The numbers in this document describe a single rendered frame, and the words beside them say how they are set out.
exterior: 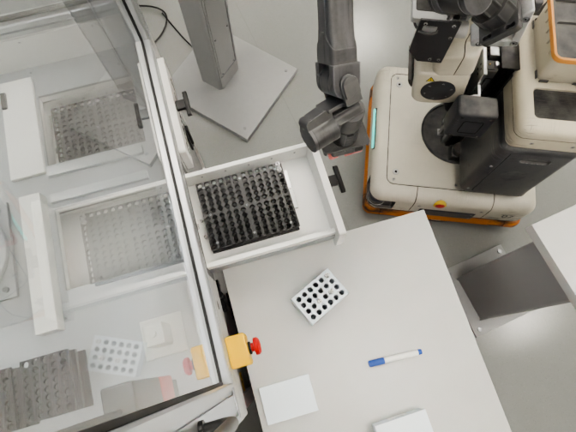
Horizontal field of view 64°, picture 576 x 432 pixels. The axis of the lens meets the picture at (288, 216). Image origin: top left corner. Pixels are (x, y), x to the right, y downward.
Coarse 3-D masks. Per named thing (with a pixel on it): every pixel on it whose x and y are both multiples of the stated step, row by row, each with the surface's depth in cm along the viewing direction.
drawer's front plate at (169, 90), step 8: (160, 64) 123; (160, 72) 122; (168, 72) 127; (168, 80) 121; (168, 88) 120; (168, 96) 120; (176, 96) 131; (168, 104) 119; (176, 112) 118; (176, 120) 118; (176, 128) 117; (176, 136) 116; (184, 136) 123; (184, 144) 117; (184, 152) 116; (184, 160) 120; (192, 160) 126
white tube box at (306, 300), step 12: (324, 276) 119; (312, 288) 118; (324, 288) 118; (336, 288) 121; (300, 300) 121; (312, 300) 117; (324, 300) 117; (336, 300) 117; (312, 312) 116; (324, 312) 116; (312, 324) 115
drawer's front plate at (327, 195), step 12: (312, 156) 116; (312, 168) 122; (324, 168) 114; (324, 180) 113; (324, 192) 114; (324, 204) 118; (336, 204) 111; (336, 216) 110; (336, 228) 111; (336, 240) 115
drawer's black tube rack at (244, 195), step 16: (240, 176) 116; (256, 176) 120; (272, 176) 116; (208, 192) 115; (224, 192) 118; (240, 192) 118; (256, 192) 118; (272, 192) 115; (208, 208) 114; (224, 208) 114; (240, 208) 114; (256, 208) 114; (272, 208) 114; (288, 208) 117; (208, 224) 116; (224, 224) 113; (240, 224) 116; (256, 224) 115; (272, 224) 116; (288, 224) 113; (224, 240) 111; (240, 240) 111; (256, 240) 114
